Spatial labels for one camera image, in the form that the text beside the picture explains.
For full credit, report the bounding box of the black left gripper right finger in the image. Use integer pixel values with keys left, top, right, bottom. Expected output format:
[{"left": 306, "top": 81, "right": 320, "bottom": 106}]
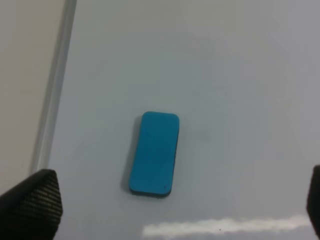
[{"left": 306, "top": 165, "right": 320, "bottom": 239}]

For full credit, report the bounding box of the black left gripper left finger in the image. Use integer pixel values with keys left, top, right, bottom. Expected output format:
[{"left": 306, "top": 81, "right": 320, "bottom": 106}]
[{"left": 0, "top": 169, "right": 63, "bottom": 240}]

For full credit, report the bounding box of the blue whiteboard eraser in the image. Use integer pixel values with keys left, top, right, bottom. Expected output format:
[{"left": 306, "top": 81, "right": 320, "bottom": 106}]
[{"left": 128, "top": 111, "right": 180, "bottom": 198}]

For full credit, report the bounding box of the white whiteboard with aluminium frame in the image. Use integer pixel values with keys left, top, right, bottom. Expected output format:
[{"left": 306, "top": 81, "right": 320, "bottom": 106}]
[{"left": 38, "top": 0, "right": 320, "bottom": 240}]

